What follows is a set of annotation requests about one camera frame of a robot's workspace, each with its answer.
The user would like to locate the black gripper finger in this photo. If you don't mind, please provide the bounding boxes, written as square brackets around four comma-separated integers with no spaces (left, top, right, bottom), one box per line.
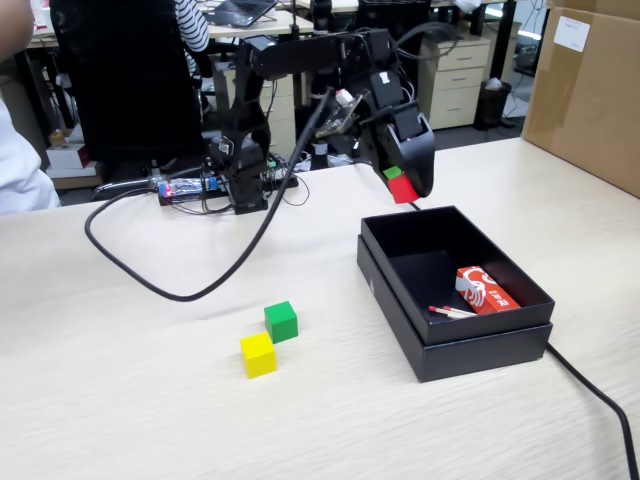
[398,116,437,199]
[370,123,405,180]

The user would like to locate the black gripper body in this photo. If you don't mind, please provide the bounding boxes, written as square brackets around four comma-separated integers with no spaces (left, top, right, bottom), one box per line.
[358,71,427,145]

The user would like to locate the red wooden cube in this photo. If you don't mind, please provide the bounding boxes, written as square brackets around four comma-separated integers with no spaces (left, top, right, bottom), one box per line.
[388,174,419,205]

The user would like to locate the green wooden cube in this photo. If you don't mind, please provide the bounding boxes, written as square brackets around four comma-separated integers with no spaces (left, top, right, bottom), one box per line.
[263,300,299,344]

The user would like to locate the yellow wooden cube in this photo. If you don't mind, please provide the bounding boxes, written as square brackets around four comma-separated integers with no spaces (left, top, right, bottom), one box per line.
[239,331,278,380]

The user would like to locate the bare person forearm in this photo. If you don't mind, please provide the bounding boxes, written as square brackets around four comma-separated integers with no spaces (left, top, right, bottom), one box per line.
[0,0,37,57]

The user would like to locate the large brown cardboard box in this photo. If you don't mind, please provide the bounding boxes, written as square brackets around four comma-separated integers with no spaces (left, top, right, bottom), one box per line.
[521,0,640,199]

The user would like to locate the black cardboard box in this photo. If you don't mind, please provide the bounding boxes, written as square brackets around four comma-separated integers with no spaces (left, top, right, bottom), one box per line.
[360,204,556,346]

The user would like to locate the black box lid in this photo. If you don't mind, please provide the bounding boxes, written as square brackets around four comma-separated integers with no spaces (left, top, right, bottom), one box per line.
[356,234,554,384]

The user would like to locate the black trash bin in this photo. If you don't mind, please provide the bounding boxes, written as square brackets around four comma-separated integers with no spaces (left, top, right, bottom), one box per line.
[474,77,514,132]

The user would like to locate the black vertical pole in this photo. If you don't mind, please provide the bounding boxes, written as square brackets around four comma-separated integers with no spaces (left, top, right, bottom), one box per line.
[308,0,334,169]

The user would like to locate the driver board with green terminal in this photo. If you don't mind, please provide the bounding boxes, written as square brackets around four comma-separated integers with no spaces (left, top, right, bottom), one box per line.
[262,155,300,194]

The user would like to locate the red patterned matchbox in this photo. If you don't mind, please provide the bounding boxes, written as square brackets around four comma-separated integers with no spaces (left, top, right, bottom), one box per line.
[455,265,521,315]

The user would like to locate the beige office desk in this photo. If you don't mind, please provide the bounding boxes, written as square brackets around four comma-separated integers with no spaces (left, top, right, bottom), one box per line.
[24,7,316,51]

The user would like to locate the dark open laptop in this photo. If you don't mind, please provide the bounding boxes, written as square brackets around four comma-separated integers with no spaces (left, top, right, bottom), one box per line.
[204,0,279,29]

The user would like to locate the person in striped shirt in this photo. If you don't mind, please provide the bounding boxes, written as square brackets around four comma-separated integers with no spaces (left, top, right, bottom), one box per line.
[172,0,211,76]

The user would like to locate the control board with red LED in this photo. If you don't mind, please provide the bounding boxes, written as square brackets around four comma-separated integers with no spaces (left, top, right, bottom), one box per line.
[157,175,221,207]

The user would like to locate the black mesh office chair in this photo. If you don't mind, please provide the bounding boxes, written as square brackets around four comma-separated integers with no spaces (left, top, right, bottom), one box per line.
[48,0,206,187]

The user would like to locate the white and red carton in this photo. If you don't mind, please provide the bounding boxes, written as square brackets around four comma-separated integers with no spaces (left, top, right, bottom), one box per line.
[46,142,99,171]

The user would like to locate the person in white shirt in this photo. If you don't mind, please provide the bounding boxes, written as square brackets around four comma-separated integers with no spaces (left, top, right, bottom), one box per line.
[0,97,62,216]

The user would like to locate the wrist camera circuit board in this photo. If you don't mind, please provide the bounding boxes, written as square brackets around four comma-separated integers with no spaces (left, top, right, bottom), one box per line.
[315,88,374,137]

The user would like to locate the thick black camera cable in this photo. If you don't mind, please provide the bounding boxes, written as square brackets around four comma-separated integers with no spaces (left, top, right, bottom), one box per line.
[83,87,336,303]

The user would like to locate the black supply cable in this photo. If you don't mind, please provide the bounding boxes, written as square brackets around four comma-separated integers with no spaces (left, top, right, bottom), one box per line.
[91,179,164,202]

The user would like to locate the black power cable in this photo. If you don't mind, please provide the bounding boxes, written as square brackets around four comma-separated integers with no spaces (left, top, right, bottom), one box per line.
[409,201,640,480]

